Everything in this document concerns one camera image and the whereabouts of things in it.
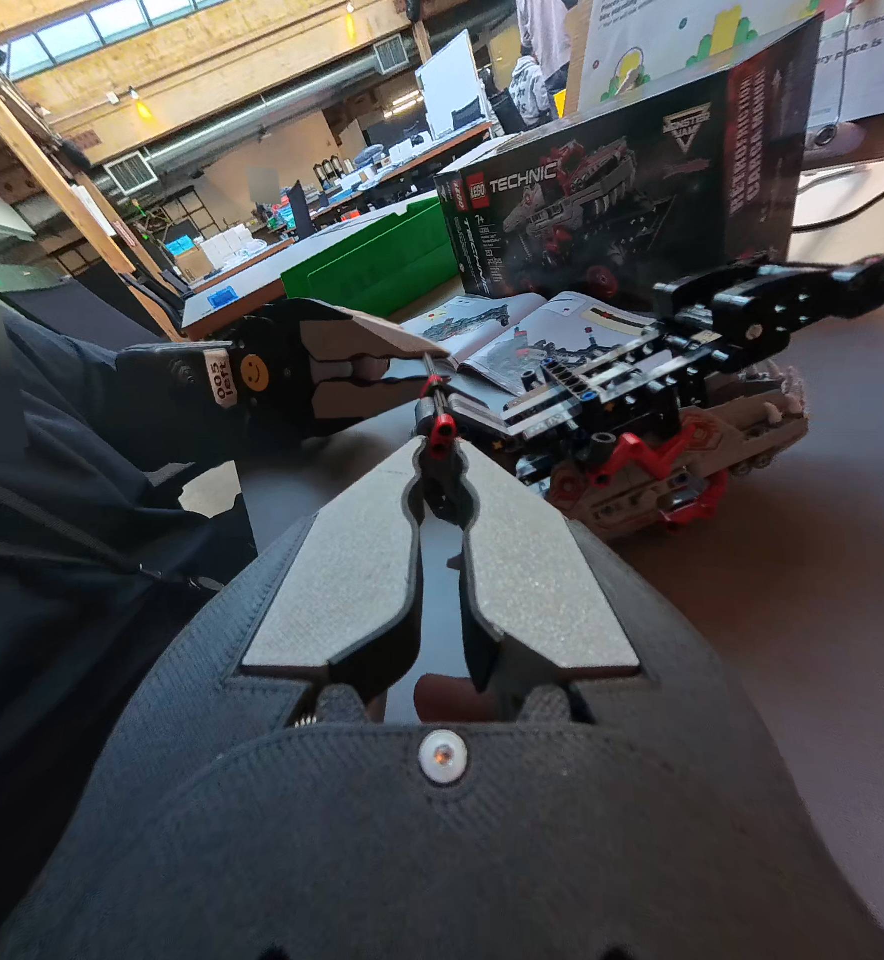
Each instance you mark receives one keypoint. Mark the open instruction booklet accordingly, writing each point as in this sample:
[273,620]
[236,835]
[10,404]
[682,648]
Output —
[547,337]

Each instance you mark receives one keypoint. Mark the metal ventilation duct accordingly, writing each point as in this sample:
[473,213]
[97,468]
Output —
[261,105]

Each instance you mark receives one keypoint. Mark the wooden edged table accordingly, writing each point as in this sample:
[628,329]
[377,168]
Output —
[261,277]

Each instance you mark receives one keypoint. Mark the person's right hand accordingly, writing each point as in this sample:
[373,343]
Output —
[453,697]

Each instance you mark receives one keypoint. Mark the person's left hand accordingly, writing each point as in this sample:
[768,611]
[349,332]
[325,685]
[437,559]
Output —
[370,369]

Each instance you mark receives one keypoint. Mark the black grey lego truck model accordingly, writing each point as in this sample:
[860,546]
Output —
[637,397]

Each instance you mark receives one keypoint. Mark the black toy set box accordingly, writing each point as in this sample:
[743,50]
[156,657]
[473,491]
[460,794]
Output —
[637,225]

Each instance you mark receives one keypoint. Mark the small blue object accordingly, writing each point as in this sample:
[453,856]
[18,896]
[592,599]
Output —
[224,297]

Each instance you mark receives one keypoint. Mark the person's left forearm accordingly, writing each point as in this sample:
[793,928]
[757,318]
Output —
[111,420]

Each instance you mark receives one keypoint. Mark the whiteboard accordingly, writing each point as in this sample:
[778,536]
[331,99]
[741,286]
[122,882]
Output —
[449,75]

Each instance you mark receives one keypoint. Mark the black lego axle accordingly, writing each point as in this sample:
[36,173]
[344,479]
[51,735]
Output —
[433,382]

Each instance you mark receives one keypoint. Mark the green plastic bin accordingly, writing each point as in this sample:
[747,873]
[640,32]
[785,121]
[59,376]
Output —
[374,262]

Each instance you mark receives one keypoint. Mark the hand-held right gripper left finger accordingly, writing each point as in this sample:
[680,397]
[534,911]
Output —
[344,577]

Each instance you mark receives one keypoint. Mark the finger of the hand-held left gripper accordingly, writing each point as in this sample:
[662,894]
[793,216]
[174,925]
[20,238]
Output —
[352,397]
[367,337]

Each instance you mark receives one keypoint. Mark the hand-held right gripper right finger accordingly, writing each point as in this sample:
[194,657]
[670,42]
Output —
[547,592]

